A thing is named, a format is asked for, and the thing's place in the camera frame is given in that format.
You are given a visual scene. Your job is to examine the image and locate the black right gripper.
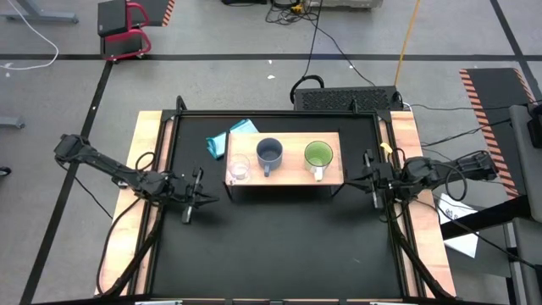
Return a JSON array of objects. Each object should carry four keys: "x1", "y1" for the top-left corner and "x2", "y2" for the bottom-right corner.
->
[{"x1": 345, "y1": 148, "x2": 401, "y2": 211}]

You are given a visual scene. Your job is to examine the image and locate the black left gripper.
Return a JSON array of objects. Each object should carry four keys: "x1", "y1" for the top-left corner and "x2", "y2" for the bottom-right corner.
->
[{"x1": 169, "y1": 167, "x2": 220, "y2": 225}]

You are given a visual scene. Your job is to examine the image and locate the clear plastic handled cup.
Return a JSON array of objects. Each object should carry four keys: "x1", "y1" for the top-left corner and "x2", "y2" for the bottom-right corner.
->
[{"x1": 227, "y1": 152, "x2": 252, "y2": 184}]

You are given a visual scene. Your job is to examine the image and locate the green mug with white handle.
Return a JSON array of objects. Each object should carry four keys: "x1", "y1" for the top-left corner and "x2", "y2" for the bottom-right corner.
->
[{"x1": 303, "y1": 140, "x2": 335, "y2": 182}]

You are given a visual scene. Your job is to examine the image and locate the blue-grey mug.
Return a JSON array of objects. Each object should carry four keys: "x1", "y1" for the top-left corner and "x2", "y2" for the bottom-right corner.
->
[{"x1": 256, "y1": 137, "x2": 284, "y2": 178}]

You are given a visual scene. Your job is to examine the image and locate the light wooden shelf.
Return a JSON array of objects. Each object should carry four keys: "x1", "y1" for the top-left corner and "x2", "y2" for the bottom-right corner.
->
[{"x1": 223, "y1": 131, "x2": 345, "y2": 200}]

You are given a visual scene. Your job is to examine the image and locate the light blue cloth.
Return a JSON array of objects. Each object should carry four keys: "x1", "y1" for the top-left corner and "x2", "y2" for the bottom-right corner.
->
[{"x1": 205, "y1": 119, "x2": 260, "y2": 161}]

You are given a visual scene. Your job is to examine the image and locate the black perforated computer case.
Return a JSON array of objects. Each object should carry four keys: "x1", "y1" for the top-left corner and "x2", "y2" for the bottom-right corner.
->
[{"x1": 293, "y1": 86, "x2": 403, "y2": 112}]

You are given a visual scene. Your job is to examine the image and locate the light wooden side board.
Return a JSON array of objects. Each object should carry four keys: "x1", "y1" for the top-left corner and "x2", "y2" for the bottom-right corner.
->
[
  {"x1": 95, "y1": 110, "x2": 174, "y2": 297},
  {"x1": 379, "y1": 110, "x2": 457, "y2": 297}
]

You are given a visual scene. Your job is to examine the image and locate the white paper sheets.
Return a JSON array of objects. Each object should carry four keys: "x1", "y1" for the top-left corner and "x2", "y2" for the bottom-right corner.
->
[{"x1": 435, "y1": 192, "x2": 479, "y2": 259}]

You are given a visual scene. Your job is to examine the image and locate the hazard-striped black floor mat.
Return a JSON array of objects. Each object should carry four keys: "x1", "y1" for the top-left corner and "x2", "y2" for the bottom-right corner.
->
[
  {"x1": 139, "y1": 0, "x2": 176, "y2": 27},
  {"x1": 459, "y1": 67, "x2": 537, "y2": 200}
]

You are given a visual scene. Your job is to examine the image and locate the grey floor device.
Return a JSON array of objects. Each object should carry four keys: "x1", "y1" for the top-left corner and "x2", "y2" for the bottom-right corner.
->
[{"x1": 308, "y1": 0, "x2": 384, "y2": 10}]

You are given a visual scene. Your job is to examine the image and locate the black device on chair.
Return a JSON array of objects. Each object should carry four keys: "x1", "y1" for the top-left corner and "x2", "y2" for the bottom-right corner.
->
[{"x1": 527, "y1": 103, "x2": 542, "y2": 149}]

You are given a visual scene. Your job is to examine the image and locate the red and black cart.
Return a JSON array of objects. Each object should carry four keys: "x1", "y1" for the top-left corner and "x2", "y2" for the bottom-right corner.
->
[{"x1": 97, "y1": 0, "x2": 152, "y2": 62}]

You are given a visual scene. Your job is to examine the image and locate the grey metal floor base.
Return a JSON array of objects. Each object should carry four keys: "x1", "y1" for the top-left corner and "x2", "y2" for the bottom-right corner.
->
[
  {"x1": 0, "y1": 116, "x2": 25, "y2": 130},
  {"x1": 0, "y1": 0, "x2": 80, "y2": 25}
]

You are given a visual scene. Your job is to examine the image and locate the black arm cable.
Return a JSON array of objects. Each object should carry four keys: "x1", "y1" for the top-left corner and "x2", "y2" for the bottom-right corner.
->
[{"x1": 96, "y1": 195, "x2": 143, "y2": 297}]

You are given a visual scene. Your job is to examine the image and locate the black aluminium table frame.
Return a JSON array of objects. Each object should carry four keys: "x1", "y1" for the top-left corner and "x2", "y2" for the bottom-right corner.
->
[{"x1": 159, "y1": 95, "x2": 393, "y2": 300}]

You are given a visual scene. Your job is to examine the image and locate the thin black floor cable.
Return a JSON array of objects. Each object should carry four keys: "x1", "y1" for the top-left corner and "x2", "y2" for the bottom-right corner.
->
[
  {"x1": 408, "y1": 99, "x2": 542, "y2": 112},
  {"x1": 302, "y1": 0, "x2": 324, "y2": 80},
  {"x1": 421, "y1": 118, "x2": 512, "y2": 148},
  {"x1": 312, "y1": 20, "x2": 376, "y2": 87},
  {"x1": 435, "y1": 202, "x2": 542, "y2": 272}
]

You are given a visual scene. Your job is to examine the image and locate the thick black cable loop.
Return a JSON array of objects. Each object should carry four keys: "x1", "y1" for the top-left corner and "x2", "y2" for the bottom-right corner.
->
[{"x1": 289, "y1": 75, "x2": 325, "y2": 105}]

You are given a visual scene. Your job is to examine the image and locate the yellow cable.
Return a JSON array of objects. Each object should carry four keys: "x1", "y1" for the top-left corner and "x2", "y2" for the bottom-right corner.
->
[{"x1": 393, "y1": 0, "x2": 422, "y2": 87}]

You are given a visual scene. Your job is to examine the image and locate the tangled black cable bundle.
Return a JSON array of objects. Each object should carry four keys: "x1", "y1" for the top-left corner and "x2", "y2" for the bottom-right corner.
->
[{"x1": 264, "y1": 0, "x2": 323, "y2": 25}]

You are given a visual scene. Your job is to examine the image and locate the white floor cable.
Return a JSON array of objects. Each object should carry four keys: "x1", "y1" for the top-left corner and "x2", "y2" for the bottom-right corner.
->
[{"x1": 0, "y1": 0, "x2": 59, "y2": 71}]

